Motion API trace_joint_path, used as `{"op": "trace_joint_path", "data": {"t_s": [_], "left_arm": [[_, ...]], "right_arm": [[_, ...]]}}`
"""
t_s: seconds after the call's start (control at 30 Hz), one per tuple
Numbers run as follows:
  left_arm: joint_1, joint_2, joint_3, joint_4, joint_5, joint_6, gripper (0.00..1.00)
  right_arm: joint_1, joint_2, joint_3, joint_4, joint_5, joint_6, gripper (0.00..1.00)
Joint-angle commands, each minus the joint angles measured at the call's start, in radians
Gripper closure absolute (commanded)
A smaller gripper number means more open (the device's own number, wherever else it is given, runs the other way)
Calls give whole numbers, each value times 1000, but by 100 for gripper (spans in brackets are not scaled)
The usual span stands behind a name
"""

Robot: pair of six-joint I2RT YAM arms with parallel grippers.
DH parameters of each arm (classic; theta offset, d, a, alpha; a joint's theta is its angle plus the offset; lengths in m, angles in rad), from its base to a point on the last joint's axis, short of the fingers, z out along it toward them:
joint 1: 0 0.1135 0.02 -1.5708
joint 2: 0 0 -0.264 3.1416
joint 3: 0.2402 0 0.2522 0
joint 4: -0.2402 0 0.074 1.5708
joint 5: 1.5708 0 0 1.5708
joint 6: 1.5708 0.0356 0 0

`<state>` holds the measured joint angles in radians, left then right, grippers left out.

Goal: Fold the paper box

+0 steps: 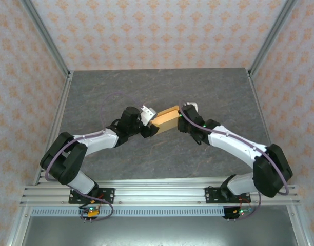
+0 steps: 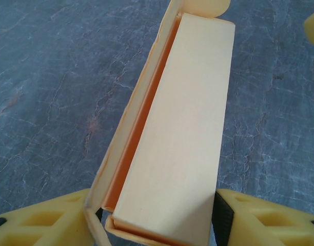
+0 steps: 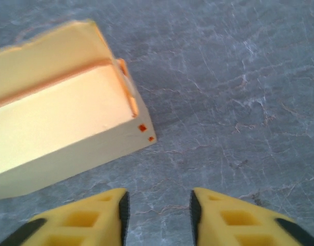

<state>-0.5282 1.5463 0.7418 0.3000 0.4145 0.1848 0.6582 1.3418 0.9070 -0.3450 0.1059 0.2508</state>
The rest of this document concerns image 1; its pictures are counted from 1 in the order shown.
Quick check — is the tan paper box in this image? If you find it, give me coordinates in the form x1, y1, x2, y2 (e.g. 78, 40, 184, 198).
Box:
149, 105, 181, 135

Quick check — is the grey metal sheet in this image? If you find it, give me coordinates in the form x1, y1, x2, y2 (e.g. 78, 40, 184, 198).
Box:
8, 204, 309, 246

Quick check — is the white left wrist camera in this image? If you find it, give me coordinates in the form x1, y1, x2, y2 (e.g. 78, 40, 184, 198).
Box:
140, 105, 158, 127

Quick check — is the aluminium mounting rail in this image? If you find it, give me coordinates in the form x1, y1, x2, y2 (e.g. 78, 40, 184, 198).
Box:
19, 179, 300, 206

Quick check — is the aluminium table side rail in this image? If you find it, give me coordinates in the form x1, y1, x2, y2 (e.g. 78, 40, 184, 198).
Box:
246, 69, 286, 185
33, 71, 74, 185

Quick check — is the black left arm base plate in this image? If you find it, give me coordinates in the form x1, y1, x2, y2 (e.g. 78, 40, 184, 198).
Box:
68, 188, 115, 204

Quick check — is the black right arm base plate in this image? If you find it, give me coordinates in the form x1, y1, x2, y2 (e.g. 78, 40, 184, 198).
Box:
205, 187, 251, 204

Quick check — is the slotted grey cable duct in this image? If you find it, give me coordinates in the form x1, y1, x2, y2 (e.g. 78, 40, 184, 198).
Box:
31, 207, 258, 217

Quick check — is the aluminium frame post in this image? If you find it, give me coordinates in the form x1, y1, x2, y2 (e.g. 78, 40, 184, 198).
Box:
19, 0, 71, 77
249, 0, 298, 75

